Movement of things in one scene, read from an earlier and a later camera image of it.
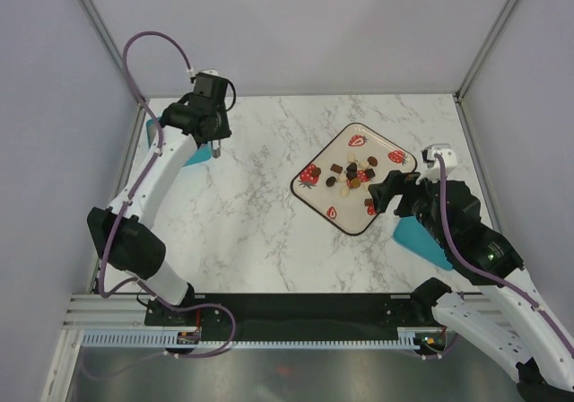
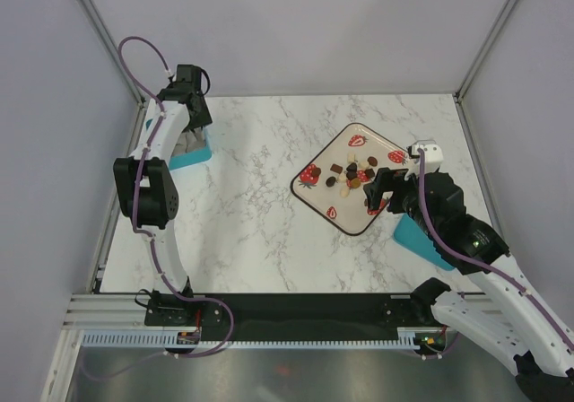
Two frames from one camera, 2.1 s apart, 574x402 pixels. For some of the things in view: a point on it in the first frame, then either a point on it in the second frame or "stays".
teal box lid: x=410 y=234 stays
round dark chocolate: x=330 y=181 stays
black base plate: x=290 y=316 stays
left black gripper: x=225 y=130 → x=204 y=118
